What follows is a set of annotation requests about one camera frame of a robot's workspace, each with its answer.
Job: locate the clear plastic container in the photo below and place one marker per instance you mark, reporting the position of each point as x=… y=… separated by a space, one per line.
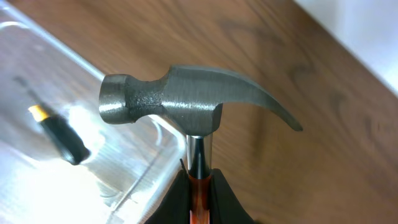
x=60 y=162

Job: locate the claw hammer orange black handle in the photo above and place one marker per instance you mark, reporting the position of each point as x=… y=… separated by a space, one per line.
x=192 y=97

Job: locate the black yellow handled screwdriver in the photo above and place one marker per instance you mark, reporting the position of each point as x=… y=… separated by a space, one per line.
x=66 y=140

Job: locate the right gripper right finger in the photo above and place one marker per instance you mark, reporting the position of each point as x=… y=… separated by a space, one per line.
x=225 y=208

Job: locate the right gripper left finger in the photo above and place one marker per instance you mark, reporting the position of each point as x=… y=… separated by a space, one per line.
x=175 y=206

